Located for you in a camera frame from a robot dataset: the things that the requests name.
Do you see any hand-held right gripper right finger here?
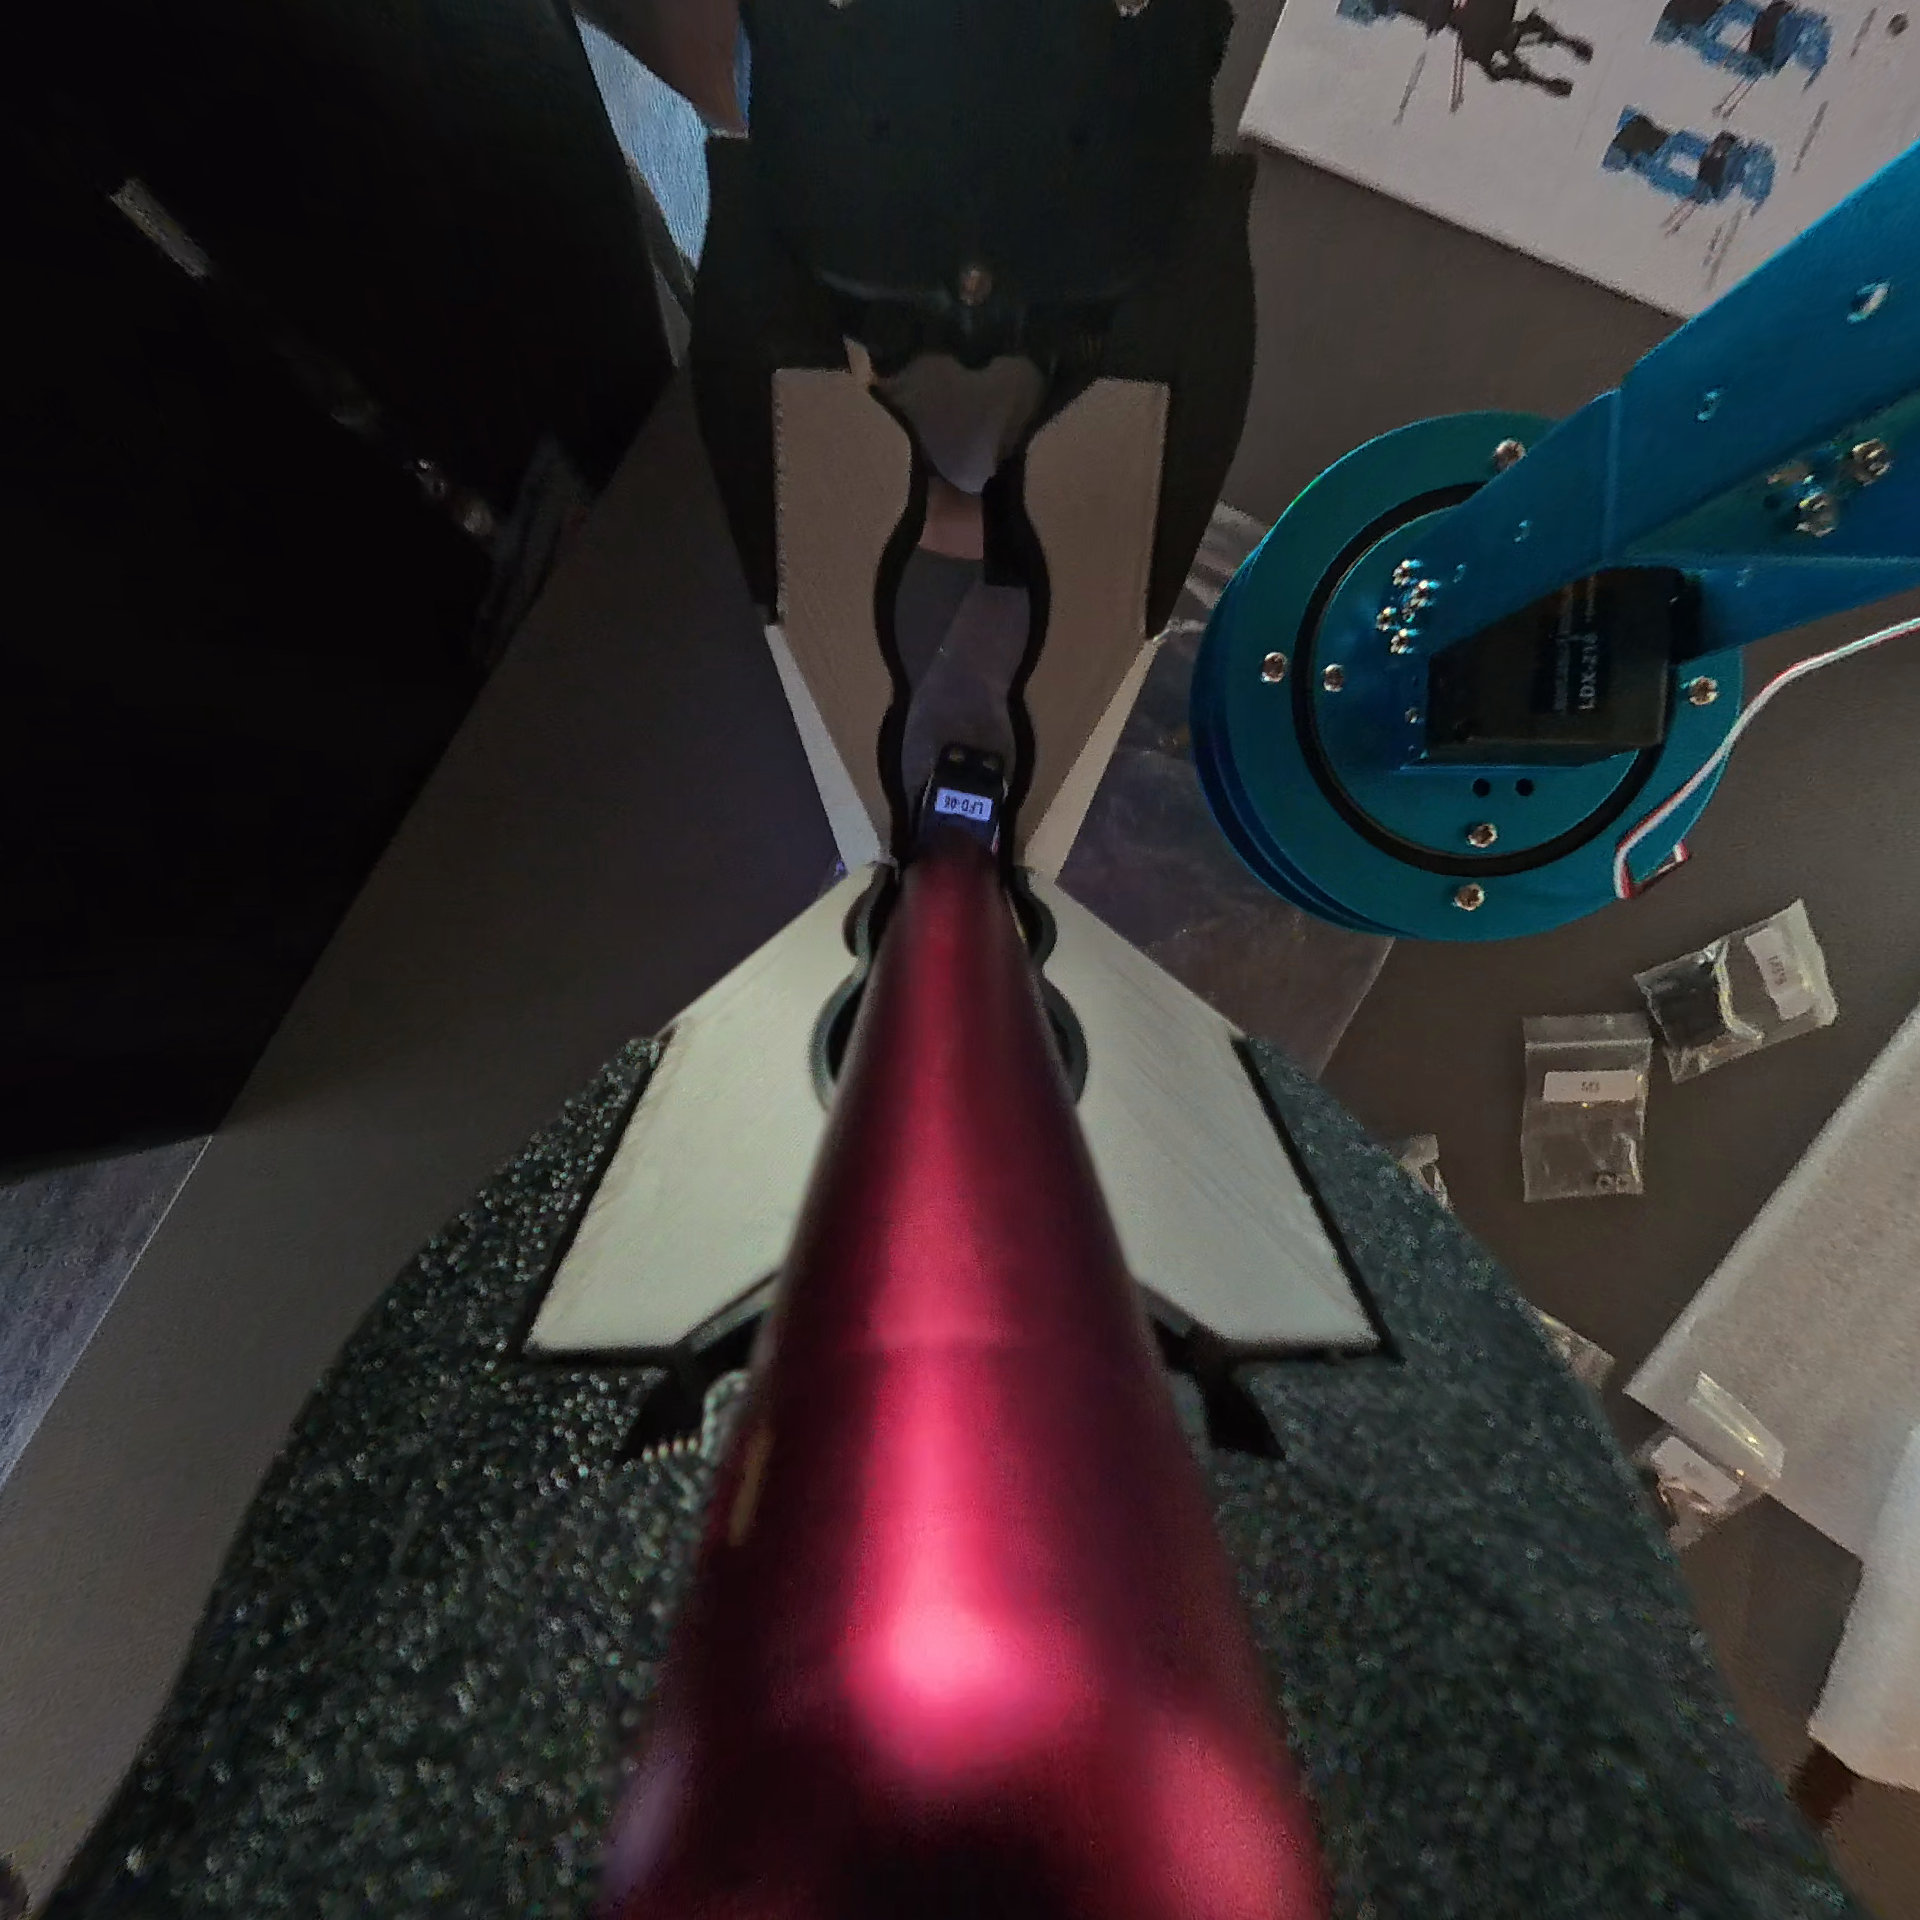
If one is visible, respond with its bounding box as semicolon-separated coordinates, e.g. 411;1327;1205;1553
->
1017;871;1395;1357

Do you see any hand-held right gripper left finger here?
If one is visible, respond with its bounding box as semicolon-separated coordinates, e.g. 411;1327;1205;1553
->
519;868;905;1365

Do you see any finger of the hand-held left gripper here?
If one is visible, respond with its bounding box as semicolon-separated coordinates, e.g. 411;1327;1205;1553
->
764;372;929;871
980;374;1173;878

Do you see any small black servo motor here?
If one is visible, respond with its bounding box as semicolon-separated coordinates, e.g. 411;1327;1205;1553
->
912;739;1010;869

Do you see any red electric screwdriver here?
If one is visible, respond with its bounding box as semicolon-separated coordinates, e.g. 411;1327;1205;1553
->
590;841;1329;1920

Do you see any large clear plastic bag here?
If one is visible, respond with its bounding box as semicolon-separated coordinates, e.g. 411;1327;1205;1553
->
1067;507;1400;1079

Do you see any group of small screw bags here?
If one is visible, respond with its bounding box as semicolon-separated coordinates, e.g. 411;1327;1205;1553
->
1390;896;1844;1555

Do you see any printed instruction sheet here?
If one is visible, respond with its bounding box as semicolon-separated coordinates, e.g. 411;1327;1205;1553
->
1241;0;1920;321

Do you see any white foam sheet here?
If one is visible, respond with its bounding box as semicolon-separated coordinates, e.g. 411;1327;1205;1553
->
1628;1005;1920;1607

